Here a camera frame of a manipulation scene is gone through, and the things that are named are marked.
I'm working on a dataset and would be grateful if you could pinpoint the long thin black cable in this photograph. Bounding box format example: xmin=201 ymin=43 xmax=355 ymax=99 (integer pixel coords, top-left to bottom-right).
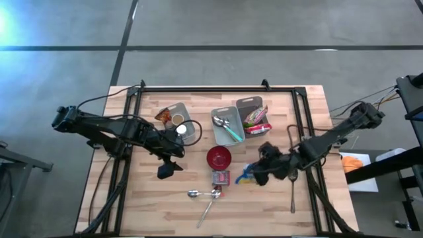
xmin=76 ymin=83 xmax=143 ymax=110

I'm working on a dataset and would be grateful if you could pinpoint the white sheet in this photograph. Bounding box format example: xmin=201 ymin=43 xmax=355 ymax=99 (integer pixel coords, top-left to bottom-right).
xmin=340 ymin=151 xmax=379 ymax=194

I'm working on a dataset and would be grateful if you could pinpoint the light grey plastic bin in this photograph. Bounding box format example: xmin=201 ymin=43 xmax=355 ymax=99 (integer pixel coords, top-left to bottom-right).
xmin=158 ymin=102 xmax=197 ymax=145
xmin=210 ymin=105 xmax=247 ymax=147

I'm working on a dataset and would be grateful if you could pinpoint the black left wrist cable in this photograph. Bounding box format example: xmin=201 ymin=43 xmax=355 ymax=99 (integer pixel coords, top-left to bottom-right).
xmin=177 ymin=119 xmax=204 ymax=147

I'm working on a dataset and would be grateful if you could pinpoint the orange cloth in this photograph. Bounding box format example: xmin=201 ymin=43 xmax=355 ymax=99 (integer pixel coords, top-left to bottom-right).
xmin=341 ymin=155 xmax=365 ymax=174

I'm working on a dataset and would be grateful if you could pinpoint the black aluminium rig frame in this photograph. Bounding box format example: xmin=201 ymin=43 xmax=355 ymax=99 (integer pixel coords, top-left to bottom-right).
xmin=81 ymin=79 xmax=361 ymax=237

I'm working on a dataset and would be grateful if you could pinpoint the white plastic container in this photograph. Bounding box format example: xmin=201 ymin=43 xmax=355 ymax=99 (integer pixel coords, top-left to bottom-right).
xmin=374 ymin=147 xmax=408 ymax=163

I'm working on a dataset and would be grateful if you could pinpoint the red snack packet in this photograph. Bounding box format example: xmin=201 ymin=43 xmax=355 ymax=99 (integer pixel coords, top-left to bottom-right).
xmin=244 ymin=122 xmax=274 ymax=136

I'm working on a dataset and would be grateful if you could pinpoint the dark grey plastic bin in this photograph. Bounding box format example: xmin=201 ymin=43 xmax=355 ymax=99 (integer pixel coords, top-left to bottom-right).
xmin=235 ymin=95 xmax=270 ymax=139

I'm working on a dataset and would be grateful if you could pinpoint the teal-handled metal spoon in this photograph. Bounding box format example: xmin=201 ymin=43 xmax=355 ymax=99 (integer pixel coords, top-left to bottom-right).
xmin=212 ymin=115 xmax=244 ymax=143

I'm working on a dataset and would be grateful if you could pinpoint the green and pink snack packet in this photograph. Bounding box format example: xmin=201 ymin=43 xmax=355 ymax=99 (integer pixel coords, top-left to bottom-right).
xmin=243 ymin=104 xmax=269 ymax=128

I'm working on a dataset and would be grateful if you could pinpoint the orange-handled small spoon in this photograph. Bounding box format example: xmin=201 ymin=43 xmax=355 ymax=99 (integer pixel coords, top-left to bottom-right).
xmin=187 ymin=188 xmax=226 ymax=200

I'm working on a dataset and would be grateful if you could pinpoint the black metal stand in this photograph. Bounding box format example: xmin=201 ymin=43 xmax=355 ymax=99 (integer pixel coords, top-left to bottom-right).
xmin=0 ymin=141 xmax=54 ymax=232

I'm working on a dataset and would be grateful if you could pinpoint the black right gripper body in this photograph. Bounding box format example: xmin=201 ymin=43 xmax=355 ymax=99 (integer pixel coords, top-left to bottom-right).
xmin=256 ymin=141 xmax=305 ymax=182

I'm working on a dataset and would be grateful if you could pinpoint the orange snack packet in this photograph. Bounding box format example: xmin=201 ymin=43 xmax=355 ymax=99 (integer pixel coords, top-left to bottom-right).
xmin=154 ymin=107 xmax=173 ymax=126

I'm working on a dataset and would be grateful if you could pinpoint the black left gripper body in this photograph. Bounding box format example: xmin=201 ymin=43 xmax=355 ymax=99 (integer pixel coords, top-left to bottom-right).
xmin=149 ymin=128 xmax=186 ymax=160

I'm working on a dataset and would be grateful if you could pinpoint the brown-handled metal spoon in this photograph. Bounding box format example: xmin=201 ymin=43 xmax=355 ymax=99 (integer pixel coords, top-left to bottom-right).
xmin=288 ymin=170 xmax=299 ymax=214

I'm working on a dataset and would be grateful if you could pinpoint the long silver spoon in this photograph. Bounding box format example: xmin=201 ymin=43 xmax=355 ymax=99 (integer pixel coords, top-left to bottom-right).
xmin=196 ymin=184 xmax=223 ymax=229

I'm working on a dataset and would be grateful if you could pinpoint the yellow and blue snack packet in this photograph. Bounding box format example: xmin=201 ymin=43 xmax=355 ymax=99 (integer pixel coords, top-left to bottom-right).
xmin=235 ymin=163 xmax=257 ymax=186

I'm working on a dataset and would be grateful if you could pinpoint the red and black bowl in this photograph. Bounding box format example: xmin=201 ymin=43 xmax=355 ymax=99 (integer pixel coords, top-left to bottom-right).
xmin=206 ymin=145 xmax=233 ymax=171

